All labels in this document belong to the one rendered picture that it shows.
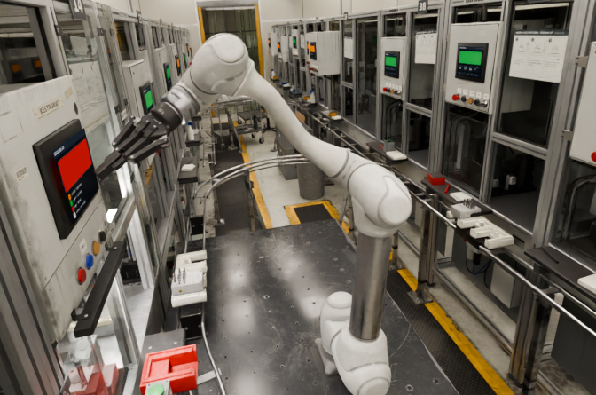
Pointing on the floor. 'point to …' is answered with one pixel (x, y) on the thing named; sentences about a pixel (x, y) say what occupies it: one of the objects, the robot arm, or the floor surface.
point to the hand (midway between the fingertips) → (109, 165)
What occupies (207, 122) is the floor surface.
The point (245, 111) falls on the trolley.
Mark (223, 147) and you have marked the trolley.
